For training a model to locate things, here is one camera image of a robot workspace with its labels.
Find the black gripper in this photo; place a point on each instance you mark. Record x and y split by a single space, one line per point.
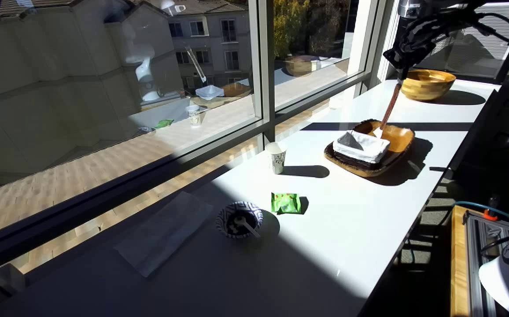
424 23

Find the orange stick item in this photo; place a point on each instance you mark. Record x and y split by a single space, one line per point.
390 108

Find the round wooden bowl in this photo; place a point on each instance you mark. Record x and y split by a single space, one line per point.
427 83

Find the white paper cup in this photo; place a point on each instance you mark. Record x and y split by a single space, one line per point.
278 157

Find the green packet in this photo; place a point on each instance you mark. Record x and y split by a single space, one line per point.
286 203

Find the small patterned bowl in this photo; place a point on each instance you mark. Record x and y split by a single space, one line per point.
241 220

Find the white paper sheet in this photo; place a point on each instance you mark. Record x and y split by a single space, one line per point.
160 238

